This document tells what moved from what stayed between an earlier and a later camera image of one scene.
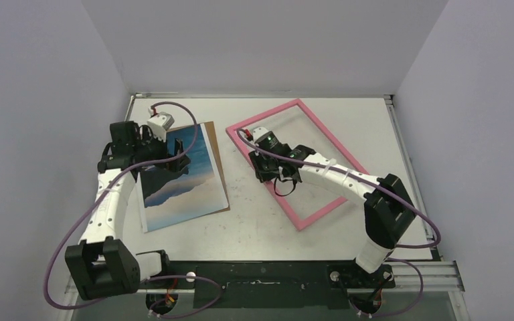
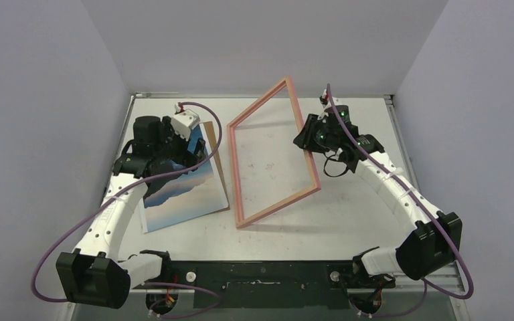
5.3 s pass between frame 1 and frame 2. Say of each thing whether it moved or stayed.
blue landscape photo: stayed
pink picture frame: moved
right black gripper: moved
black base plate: stayed
